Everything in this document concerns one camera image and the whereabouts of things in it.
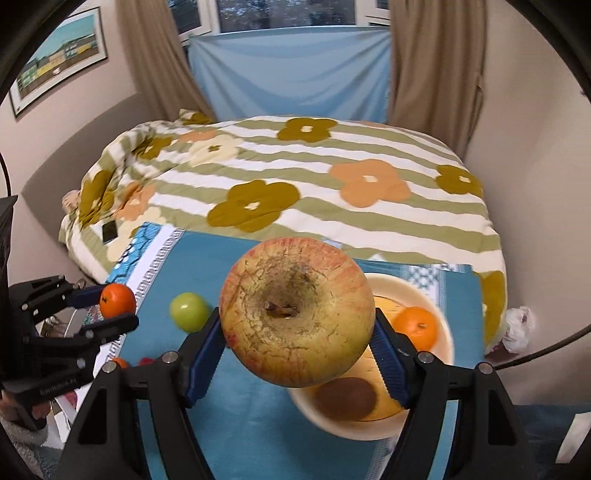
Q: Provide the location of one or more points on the person's left hand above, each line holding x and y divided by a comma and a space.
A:
34, 410

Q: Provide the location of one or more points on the framed wall picture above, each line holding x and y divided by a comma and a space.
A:
60, 50

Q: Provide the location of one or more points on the beige curtain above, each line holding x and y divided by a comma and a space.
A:
159, 60
436, 74

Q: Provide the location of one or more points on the green jujube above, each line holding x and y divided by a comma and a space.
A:
188, 311

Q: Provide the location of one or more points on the teal patterned tablecloth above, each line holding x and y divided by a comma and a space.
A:
258, 438

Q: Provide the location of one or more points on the window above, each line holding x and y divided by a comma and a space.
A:
286, 11

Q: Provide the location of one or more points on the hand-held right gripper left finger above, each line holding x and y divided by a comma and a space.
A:
205, 364

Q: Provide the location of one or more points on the brown kiwi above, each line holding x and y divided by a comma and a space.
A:
344, 399

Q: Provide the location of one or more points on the large orange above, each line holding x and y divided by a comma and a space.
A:
415, 328

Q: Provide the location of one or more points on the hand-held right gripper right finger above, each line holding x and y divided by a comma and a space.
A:
390, 369

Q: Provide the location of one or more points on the black smartphone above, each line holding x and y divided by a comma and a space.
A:
111, 232

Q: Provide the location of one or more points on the red cherry tomato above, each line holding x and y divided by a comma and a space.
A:
147, 361

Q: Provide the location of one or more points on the grey bed headboard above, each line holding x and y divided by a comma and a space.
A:
60, 157

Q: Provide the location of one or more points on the large yellow red apple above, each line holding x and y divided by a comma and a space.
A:
295, 318

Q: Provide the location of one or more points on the striped floral blanket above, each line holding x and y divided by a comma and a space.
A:
323, 212

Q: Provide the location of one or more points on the small tangerine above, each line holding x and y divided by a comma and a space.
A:
117, 300
121, 362

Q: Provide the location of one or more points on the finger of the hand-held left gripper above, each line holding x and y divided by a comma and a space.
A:
85, 297
111, 325

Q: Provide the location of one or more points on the light blue hanging cloth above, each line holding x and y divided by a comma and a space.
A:
291, 74

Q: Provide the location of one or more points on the cream bowl with cartoon print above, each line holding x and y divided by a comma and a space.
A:
406, 288

